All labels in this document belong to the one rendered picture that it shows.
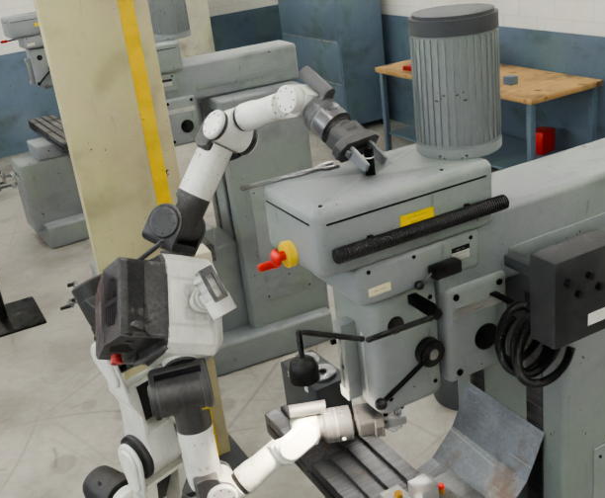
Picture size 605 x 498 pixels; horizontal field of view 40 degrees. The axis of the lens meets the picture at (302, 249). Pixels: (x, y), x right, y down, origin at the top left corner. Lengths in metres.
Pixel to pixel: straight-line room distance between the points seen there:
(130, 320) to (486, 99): 0.97
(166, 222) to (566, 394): 1.10
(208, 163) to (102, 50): 1.34
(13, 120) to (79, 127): 7.42
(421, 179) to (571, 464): 0.92
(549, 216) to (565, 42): 5.36
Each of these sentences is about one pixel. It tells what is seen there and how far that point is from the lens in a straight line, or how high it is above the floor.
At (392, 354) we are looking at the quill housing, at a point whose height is 1.48.
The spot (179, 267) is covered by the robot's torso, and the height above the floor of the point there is 1.67.
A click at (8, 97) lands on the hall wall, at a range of 10.76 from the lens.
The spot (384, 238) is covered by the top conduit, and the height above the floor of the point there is 1.80.
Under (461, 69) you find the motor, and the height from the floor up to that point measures 2.10.
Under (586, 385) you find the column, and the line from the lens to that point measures 2.24.
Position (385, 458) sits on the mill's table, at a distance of 2.51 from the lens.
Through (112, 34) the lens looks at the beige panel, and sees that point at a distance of 3.39.
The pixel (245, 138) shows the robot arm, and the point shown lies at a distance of 2.13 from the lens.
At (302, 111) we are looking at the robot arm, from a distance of 1.95.
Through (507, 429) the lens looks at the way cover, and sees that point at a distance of 2.42.
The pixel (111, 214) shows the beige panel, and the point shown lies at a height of 1.37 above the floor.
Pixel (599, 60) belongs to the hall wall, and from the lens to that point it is 7.19.
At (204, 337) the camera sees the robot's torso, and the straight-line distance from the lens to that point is 2.07.
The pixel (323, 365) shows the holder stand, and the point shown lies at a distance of 2.58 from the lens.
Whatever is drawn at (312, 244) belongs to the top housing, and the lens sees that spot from 1.72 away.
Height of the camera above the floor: 2.48
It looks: 23 degrees down
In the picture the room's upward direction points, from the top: 7 degrees counter-clockwise
